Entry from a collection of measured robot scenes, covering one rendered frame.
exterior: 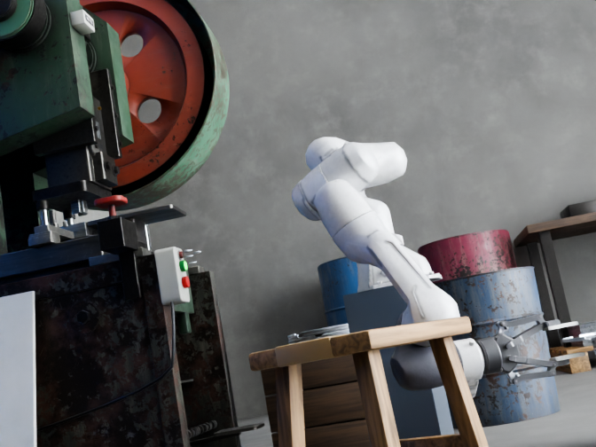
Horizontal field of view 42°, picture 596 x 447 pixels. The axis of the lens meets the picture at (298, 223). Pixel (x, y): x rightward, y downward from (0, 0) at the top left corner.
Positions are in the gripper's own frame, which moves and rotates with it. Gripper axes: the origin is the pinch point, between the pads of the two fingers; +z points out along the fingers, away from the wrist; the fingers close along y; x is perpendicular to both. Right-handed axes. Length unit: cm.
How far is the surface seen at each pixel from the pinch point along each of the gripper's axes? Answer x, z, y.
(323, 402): 75, -41, -7
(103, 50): 73, -89, 110
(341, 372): 71, -34, 1
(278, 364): -35, -67, 6
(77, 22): 45, -94, 106
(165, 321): 32, -83, 21
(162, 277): 30, -82, 31
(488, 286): 79, 20, 18
